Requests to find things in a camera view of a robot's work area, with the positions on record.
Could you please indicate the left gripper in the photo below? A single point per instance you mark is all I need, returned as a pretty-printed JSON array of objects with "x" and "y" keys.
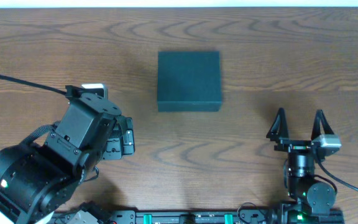
[{"x": 127, "y": 137}]

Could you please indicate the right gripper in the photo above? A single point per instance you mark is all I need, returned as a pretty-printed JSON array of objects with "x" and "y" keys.
[{"x": 299, "y": 146}]

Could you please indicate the black gift box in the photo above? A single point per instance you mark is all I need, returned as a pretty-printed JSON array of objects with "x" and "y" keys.
[{"x": 189, "y": 81}]

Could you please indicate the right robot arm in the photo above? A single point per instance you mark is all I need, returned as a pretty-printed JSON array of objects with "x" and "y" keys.
[{"x": 316, "y": 198}]

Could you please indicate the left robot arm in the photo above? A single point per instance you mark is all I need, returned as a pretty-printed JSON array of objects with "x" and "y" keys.
[{"x": 42, "y": 172}]

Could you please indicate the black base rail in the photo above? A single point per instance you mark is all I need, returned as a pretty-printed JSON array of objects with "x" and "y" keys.
[{"x": 248, "y": 213}]

